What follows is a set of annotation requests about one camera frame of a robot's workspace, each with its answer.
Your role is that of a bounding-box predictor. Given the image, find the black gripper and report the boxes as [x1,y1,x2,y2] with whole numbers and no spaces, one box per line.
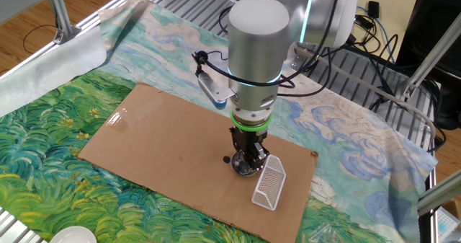
[230,128,270,170]

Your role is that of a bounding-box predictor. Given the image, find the round stainless steel plate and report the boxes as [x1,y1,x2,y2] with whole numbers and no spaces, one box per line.
[230,151,264,176]

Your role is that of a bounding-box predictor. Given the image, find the white mesh goal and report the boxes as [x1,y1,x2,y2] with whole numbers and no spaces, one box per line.
[251,154,287,212]

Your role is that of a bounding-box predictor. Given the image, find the brown cardboard sheet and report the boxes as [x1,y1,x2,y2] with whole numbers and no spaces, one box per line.
[78,82,319,243]

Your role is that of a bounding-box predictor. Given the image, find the clear bag of screws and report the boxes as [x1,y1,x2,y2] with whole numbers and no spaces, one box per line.
[308,223,338,243]

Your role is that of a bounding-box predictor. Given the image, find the clear tape patch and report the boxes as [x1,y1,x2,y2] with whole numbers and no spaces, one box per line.
[105,107,133,133]

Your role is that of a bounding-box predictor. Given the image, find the black power adapter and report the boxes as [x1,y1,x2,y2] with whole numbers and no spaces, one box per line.
[367,0,381,19]

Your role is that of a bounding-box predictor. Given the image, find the white bowl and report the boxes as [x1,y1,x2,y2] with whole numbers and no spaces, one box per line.
[48,225,97,243]

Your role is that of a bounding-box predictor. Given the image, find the painted landscape tablecloth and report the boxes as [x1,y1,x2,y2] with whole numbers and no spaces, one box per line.
[0,0,439,243]

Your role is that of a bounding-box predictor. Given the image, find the clear plastic parts box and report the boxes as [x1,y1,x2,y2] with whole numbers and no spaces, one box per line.
[434,206,461,243]

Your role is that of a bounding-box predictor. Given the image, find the black computer case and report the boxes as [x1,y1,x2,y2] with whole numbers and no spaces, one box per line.
[395,0,461,131]

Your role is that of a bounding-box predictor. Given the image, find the green gripper mounting ring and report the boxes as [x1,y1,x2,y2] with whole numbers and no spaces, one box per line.
[230,112,274,133]

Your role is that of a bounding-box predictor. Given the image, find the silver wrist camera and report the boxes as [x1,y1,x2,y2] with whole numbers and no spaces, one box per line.
[195,69,237,111]

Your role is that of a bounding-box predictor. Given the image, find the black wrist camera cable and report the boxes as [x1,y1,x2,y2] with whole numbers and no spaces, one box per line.
[191,0,343,89]

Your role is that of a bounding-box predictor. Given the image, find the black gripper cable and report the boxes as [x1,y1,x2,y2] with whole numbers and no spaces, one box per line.
[276,48,333,98]

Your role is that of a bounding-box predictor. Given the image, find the grey corrugated hose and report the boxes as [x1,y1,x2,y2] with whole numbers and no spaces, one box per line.
[293,44,437,152]

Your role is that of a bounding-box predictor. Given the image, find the black table cables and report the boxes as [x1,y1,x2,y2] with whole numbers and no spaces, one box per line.
[301,19,447,154]

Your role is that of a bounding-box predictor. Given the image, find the blue cable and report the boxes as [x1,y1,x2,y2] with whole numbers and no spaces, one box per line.
[356,4,397,64]

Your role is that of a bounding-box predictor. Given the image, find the aluminium frame strut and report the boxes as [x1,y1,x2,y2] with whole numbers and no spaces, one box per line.
[416,169,461,217]
[400,11,461,100]

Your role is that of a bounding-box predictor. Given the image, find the aluminium strut with foot bracket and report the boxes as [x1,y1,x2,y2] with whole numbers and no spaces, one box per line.
[42,0,82,45]

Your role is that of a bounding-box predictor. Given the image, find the thin black floor cable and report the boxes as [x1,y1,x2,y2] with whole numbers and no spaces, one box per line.
[22,23,58,55]

